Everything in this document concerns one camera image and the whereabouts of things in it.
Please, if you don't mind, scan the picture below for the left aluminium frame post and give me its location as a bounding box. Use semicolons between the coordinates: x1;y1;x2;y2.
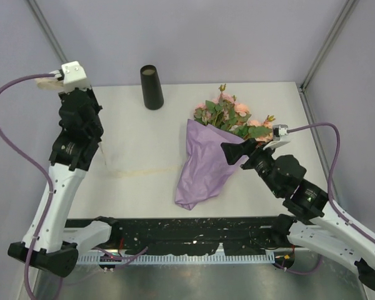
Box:
24;0;68;64

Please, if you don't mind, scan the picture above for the cream gold-lettered ribbon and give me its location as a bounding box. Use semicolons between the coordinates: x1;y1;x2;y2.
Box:
35;79;182;178

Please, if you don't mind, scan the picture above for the aluminium frame post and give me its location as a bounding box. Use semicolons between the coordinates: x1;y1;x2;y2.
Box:
298;0;360;93
24;0;68;64

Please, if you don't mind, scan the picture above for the pink flower bunch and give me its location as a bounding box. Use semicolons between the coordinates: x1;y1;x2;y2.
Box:
193;84;275;143

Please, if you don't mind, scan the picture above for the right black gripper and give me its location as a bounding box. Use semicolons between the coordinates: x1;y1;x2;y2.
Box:
219;137;282;196

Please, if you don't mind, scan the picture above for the right aluminium frame post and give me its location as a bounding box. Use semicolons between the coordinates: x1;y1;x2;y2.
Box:
298;0;360;93

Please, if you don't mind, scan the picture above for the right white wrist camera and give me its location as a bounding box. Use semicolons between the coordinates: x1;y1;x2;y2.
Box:
263;124;291;149

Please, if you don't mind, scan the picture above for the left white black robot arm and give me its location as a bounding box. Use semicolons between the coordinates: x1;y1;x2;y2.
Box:
7;87;121;278

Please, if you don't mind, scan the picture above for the black conical vase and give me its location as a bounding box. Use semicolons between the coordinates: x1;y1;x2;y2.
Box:
140;65;164;110

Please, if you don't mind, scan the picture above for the purple wrapping paper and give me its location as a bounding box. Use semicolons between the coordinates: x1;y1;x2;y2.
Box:
174;119;248;211

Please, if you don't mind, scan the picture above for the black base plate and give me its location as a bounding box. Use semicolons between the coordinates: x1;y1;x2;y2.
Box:
65;215;301;256

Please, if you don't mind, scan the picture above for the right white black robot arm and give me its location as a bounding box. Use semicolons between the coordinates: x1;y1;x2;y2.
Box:
221;139;375;292

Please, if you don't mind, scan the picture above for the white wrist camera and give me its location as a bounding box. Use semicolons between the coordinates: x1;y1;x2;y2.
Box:
263;124;291;149
52;61;91;93

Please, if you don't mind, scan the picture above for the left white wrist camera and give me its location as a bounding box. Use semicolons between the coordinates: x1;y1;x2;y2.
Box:
52;61;91;93

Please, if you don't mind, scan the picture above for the white slotted cable duct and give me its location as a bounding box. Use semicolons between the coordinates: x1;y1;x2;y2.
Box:
76;252;275;266

